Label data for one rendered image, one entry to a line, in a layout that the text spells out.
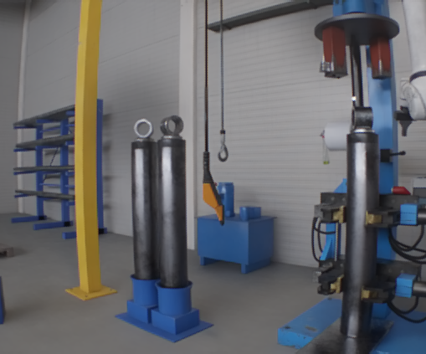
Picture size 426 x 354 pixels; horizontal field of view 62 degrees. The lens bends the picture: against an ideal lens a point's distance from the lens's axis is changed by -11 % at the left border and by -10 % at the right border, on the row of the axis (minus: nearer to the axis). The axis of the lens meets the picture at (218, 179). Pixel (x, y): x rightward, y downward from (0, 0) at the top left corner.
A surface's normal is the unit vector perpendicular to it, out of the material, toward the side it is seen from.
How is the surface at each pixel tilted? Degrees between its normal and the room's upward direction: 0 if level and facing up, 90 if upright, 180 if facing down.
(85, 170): 90
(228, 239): 90
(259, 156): 90
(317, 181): 90
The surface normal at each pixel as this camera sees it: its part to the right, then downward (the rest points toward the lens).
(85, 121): 0.77, 0.01
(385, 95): -0.64, 0.03
